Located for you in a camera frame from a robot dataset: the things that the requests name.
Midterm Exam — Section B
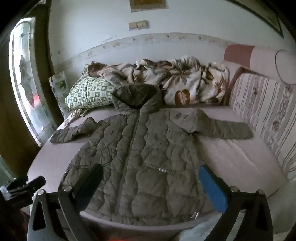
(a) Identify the thin wall cable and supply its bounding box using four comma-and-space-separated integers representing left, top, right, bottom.
275, 49, 296, 85

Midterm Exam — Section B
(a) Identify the large framed wall picture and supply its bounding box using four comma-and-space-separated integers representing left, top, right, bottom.
228, 0, 284, 39

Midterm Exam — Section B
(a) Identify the bed with pink sheet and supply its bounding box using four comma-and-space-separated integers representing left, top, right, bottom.
28, 102, 289, 232

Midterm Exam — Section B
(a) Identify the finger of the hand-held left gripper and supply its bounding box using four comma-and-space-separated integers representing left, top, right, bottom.
23, 176, 46, 191

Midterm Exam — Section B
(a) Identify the green checkered pillow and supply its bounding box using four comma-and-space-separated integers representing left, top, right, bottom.
65, 64, 116, 110

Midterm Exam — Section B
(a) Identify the olive quilted hooded jacket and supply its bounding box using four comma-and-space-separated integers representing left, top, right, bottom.
50, 83, 253, 226

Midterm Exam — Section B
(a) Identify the wall switch plate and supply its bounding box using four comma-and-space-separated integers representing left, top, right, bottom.
129, 20, 149, 30

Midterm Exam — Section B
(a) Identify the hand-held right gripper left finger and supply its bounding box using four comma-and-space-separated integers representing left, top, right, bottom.
26, 163, 104, 241

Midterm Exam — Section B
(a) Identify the leaf print blanket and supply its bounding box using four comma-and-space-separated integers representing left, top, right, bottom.
89, 56, 229, 106

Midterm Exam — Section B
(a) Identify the floral striped back cushion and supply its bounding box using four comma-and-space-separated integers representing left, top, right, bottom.
229, 72, 296, 180

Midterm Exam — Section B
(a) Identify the beige cloth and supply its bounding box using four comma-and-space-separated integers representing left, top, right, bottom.
66, 109, 89, 127

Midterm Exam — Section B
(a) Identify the white floral bag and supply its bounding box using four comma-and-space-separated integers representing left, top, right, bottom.
49, 71, 70, 121

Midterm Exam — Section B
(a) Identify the pink and brown cushion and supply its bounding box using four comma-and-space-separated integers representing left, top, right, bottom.
224, 44, 296, 86

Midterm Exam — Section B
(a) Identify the small wall picture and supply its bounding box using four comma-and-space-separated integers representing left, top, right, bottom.
130, 0, 167, 12

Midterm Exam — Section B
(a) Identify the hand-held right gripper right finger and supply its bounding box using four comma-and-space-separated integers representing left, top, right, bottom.
198, 164, 274, 241

